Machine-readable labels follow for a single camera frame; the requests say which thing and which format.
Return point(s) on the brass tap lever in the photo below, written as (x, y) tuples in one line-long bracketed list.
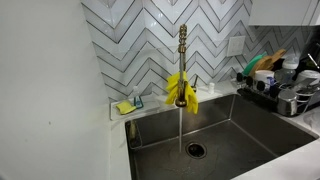
[(195, 83)]

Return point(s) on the running water stream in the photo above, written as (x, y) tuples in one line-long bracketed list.
[(180, 130)]

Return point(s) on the clear glass bowl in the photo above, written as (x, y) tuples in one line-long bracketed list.
[(308, 76)]

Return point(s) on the white sponge tray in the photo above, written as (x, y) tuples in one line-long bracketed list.
[(150, 107)]

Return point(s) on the clear dish soap bottle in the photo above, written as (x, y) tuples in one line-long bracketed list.
[(137, 100)]

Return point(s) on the yellow rubber gloves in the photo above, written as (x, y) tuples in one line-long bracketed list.
[(192, 96)]

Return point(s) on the brass pull-down faucet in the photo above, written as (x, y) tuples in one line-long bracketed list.
[(182, 66)]

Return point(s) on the yellow sponge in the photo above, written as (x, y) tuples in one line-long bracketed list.
[(125, 107)]

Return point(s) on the sink corner caddy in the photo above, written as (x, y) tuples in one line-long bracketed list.
[(133, 133)]

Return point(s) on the small white bottle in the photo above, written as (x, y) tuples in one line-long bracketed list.
[(211, 88)]

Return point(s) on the round sink drain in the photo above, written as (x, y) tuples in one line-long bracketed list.
[(196, 150)]

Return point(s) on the stainless steel sink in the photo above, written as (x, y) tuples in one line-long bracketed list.
[(240, 140)]

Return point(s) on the green cutting board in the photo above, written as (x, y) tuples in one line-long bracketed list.
[(253, 63)]

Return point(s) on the steel dish rack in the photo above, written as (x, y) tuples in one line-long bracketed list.
[(263, 98)]

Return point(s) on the white mug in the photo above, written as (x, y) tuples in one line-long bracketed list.
[(263, 76)]

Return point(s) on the wooden cutting board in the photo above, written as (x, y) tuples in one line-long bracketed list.
[(266, 61)]

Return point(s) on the stainless steel cup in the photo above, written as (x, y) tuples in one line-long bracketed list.
[(287, 102)]

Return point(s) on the clear baby bottle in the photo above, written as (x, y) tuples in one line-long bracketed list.
[(289, 70)]

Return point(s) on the white upper cabinet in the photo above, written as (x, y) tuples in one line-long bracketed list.
[(283, 11)]

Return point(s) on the white wall outlet plate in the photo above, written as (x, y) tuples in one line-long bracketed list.
[(236, 46)]

